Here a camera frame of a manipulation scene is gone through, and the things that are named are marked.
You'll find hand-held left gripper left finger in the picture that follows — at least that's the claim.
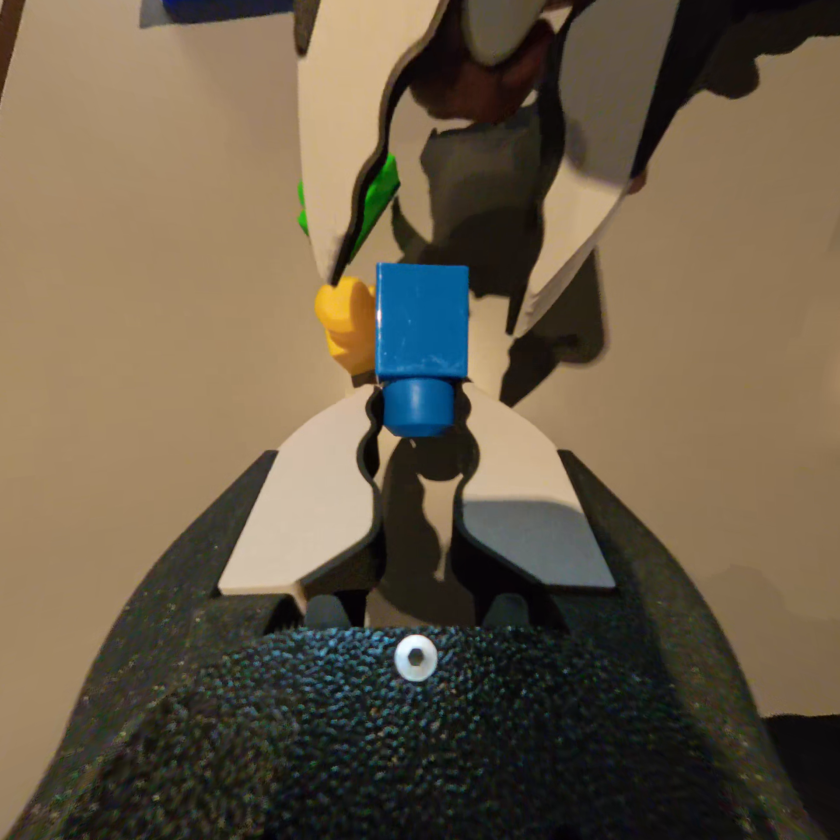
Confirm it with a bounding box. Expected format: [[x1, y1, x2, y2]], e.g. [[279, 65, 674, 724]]
[[217, 384, 388, 598]]

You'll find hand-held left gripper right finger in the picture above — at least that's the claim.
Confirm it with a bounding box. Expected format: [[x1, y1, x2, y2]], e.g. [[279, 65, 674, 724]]
[[455, 382, 618, 590]]

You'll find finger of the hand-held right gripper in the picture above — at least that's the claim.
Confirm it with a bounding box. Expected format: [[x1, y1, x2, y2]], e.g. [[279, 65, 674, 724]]
[[297, 0, 454, 286], [505, 0, 683, 339]]

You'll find green two-stud block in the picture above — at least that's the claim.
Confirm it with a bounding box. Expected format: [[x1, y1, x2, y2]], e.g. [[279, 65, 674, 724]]
[[297, 154, 401, 263]]

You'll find blue plastic bin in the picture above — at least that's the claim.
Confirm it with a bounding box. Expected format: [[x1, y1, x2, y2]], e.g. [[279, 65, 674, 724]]
[[140, 0, 296, 27]]

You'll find yellow one-stud block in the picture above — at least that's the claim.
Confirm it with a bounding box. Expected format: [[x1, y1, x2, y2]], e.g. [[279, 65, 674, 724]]
[[315, 276, 378, 376]]

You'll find blue one-stud block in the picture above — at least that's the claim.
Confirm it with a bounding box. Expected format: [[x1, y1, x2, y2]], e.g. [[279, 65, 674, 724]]
[[374, 262, 470, 437]]

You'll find person's right hand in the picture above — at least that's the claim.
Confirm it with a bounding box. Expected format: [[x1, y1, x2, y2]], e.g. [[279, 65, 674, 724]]
[[408, 18, 557, 126]]

